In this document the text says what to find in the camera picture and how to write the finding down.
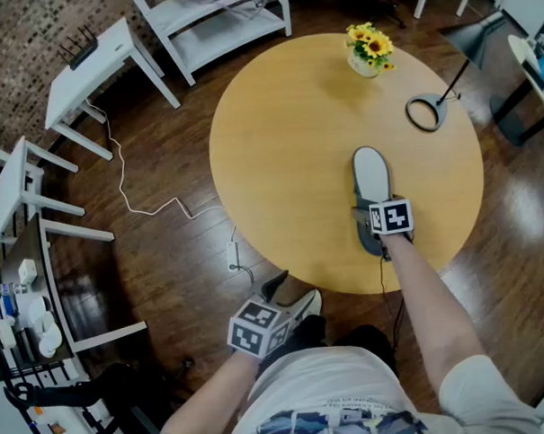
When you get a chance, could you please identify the stack of white bowls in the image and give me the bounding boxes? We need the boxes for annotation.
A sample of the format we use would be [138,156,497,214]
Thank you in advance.
[26,294,64,359]

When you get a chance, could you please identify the white power strip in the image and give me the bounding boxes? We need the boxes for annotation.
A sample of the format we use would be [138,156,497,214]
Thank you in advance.
[225,240,241,273]

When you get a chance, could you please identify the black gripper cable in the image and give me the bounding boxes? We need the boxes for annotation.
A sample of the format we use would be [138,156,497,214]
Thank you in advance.
[378,250,410,352]

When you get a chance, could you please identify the dark top white frame desk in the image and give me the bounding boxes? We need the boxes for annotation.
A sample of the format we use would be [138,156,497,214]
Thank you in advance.
[0,208,150,365]

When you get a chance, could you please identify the sunflowers in white pot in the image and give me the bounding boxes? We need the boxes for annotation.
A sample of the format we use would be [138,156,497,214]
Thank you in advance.
[343,20,397,80]

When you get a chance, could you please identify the black router with antennas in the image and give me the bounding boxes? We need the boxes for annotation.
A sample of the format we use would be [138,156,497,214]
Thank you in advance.
[56,24,101,73]

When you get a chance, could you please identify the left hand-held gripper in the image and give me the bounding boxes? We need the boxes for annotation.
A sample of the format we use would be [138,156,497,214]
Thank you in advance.
[223,269,317,363]

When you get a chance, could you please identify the black floor cable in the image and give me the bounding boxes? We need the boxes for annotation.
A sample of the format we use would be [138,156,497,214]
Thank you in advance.
[232,262,257,285]

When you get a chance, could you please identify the black desk lamp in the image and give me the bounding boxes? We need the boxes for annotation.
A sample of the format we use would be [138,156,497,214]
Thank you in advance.
[401,10,513,135]

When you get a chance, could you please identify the white floor cable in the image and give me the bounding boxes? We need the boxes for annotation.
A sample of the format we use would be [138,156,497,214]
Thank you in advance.
[85,93,231,226]

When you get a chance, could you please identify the person's right forearm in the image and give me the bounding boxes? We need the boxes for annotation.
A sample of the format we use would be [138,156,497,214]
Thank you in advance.
[381,228,489,408]

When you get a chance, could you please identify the person's black trousers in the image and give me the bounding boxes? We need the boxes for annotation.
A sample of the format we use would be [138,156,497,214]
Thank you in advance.
[257,311,399,385]

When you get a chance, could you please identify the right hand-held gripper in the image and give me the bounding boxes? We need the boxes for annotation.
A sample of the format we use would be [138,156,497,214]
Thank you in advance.
[367,197,417,256]

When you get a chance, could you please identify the white oval table black base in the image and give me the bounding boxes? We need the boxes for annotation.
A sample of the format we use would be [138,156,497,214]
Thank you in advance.
[486,32,544,150]

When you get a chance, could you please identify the black bag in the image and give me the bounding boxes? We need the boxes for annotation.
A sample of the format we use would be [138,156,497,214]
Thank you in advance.
[2,360,143,414]

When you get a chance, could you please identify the white slatted stool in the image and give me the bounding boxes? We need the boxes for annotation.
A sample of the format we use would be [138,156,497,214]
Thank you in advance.
[0,131,117,249]

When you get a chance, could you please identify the white low shelf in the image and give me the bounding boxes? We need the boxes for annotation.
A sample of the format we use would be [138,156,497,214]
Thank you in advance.
[17,387,146,434]

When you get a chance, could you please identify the white side table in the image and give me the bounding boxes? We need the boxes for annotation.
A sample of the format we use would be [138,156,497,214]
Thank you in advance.
[40,13,184,164]

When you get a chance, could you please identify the grey shoe with white insole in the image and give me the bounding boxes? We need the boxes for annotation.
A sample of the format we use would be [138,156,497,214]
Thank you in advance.
[347,144,415,264]

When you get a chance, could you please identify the small white box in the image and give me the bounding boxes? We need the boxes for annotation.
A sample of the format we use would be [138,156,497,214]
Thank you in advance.
[17,258,38,285]

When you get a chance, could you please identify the person's white printed t-shirt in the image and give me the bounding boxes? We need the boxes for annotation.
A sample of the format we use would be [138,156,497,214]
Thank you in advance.
[138,336,544,434]

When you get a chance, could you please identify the white shelf unit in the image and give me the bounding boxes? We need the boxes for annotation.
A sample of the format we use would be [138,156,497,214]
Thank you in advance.
[129,0,296,90]

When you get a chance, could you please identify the person's left forearm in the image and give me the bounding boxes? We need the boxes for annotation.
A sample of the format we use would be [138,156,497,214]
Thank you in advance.
[153,349,264,434]

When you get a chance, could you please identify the person's left white shoe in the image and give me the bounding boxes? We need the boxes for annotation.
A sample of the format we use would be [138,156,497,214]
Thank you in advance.
[299,288,325,322]

